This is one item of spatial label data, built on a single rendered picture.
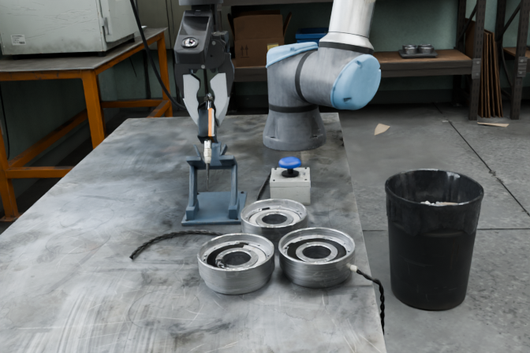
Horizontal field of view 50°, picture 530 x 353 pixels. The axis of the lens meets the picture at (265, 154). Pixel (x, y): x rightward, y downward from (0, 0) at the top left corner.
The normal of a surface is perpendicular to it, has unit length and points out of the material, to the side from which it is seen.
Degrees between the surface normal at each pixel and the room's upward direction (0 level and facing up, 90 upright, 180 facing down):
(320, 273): 90
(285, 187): 90
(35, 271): 0
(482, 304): 0
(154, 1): 90
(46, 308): 0
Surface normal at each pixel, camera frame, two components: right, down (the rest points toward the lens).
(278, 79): -0.71, 0.26
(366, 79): 0.67, 0.33
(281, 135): -0.47, 0.01
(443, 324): -0.05, -0.94
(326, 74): -0.69, -0.03
